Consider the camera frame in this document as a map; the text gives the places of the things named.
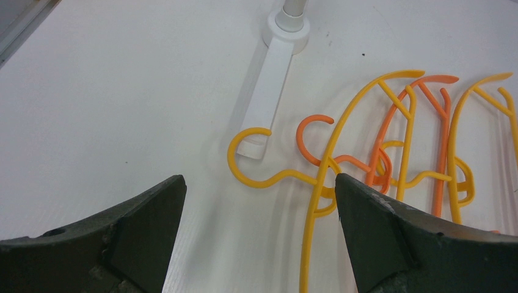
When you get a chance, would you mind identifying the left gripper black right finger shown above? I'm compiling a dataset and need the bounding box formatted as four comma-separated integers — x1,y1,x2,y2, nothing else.
335,173,517,292

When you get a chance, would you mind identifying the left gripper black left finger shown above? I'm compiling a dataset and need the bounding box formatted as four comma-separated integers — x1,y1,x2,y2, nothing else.
1,175,187,292

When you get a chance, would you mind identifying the yellow plastic hanger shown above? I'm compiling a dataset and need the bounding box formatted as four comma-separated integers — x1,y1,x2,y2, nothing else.
227,70,425,292
385,72,517,224

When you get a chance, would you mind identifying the orange plastic hanger left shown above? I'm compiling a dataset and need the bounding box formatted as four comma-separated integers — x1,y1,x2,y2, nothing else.
296,74,460,218

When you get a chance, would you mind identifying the white rack foot left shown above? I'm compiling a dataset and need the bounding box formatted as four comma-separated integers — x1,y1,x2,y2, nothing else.
235,10,312,161

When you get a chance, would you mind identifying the grey rack pole left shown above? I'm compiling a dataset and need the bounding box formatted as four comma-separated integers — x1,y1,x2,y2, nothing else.
275,0,307,32

